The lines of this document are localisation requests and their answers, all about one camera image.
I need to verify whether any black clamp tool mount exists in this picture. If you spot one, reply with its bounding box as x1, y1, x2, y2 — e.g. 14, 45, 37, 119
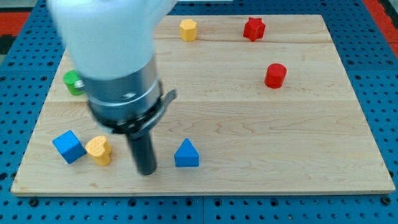
93, 89, 177, 139

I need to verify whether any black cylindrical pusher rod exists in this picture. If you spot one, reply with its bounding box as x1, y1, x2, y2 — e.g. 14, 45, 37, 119
126, 132, 157, 175

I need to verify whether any yellow heart block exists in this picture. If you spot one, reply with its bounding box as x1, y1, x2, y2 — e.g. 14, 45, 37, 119
85, 136, 112, 166

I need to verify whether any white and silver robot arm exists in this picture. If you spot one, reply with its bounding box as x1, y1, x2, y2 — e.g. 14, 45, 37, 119
47, 0, 177, 175

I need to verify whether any blue triangle block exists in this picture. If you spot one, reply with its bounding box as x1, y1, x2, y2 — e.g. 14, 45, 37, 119
174, 138, 200, 167

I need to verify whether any blue cube block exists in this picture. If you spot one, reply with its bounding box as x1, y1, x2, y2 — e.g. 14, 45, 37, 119
52, 130, 86, 164

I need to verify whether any green cylinder block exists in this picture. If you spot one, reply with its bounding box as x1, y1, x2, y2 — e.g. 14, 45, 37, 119
63, 70, 84, 96

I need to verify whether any yellow hexagon block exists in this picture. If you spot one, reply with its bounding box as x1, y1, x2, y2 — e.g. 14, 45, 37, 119
180, 19, 197, 42

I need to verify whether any light wooden board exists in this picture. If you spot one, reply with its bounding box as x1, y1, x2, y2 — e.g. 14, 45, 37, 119
11, 15, 396, 197

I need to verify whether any red cylinder block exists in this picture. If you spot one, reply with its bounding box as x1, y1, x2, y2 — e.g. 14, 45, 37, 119
264, 63, 287, 88

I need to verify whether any red star block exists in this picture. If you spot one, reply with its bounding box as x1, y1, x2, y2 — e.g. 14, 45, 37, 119
243, 17, 266, 42

